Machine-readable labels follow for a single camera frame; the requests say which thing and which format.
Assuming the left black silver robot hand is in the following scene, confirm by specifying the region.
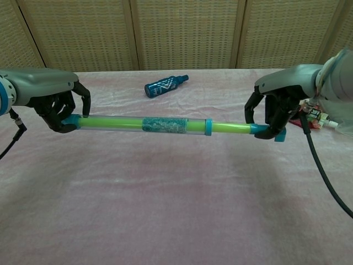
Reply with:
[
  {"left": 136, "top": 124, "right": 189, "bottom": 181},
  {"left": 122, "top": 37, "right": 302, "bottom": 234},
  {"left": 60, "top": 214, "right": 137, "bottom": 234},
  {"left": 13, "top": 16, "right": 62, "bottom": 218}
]
[{"left": 8, "top": 68, "right": 92, "bottom": 134}]

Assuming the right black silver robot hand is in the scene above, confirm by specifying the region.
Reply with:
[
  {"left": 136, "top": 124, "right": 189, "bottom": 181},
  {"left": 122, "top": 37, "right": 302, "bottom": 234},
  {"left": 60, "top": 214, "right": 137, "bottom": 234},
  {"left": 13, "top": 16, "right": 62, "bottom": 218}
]
[{"left": 244, "top": 63, "right": 320, "bottom": 140}]

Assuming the clear syringe barrel blue tip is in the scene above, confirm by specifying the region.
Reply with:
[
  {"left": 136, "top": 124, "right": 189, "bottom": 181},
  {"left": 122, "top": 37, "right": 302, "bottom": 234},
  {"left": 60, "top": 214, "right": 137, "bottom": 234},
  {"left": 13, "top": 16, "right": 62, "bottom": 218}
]
[{"left": 62, "top": 114, "right": 213, "bottom": 136}]

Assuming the red drink pouch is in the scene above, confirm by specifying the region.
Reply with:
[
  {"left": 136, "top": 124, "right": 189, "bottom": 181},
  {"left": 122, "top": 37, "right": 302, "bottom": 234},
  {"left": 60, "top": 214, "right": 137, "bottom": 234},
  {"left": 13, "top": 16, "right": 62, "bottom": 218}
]
[{"left": 289, "top": 100, "right": 339, "bottom": 130}]

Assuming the woven bamboo screen panel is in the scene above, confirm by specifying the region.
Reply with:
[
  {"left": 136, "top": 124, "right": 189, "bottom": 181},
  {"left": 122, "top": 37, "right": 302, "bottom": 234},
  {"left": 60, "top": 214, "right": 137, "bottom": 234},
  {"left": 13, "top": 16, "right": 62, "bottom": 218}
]
[
  {"left": 16, "top": 0, "right": 140, "bottom": 74},
  {"left": 0, "top": 0, "right": 48, "bottom": 71},
  {"left": 319, "top": 0, "right": 353, "bottom": 66},
  {"left": 237, "top": 0, "right": 341, "bottom": 70},
  {"left": 129, "top": 0, "right": 246, "bottom": 71}
]

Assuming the blue spray bottle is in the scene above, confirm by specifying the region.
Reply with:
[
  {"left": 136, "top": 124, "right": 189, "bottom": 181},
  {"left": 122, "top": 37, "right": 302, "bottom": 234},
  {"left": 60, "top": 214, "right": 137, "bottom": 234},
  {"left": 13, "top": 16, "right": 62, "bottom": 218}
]
[{"left": 144, "top": 74, "right": 190, "bottom": 98}]

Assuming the pink tablecloth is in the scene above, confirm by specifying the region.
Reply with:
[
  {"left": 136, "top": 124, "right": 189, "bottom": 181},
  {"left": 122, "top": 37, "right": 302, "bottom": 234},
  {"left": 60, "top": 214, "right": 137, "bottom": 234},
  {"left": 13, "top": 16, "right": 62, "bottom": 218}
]
[{"left": 0, "top": 67, "right": 353, "bottom": 265}]

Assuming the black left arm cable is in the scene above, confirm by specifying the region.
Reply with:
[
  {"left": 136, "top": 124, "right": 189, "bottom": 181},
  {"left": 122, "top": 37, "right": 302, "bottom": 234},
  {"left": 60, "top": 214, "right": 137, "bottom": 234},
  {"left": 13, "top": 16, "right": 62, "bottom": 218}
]
[{"left": 0, "top": 109, "right": 28, "bottom": 161}]

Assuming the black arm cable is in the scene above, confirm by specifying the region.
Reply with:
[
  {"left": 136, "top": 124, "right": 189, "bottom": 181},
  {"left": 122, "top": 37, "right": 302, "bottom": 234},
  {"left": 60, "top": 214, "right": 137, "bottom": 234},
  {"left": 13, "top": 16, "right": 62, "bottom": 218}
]
[
  {"left": 299, "top": 100, "right": 353, "bottom": 219},
  {"left": 0, "top": 109, "right": 28, "bottom": 161}
]

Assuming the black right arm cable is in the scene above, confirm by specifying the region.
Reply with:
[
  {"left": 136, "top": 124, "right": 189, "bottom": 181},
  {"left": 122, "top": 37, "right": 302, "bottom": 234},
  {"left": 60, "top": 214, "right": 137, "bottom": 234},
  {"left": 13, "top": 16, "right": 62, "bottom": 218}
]
[{"left": 299, "top": 100, "right": 353, "bottom": 219}]

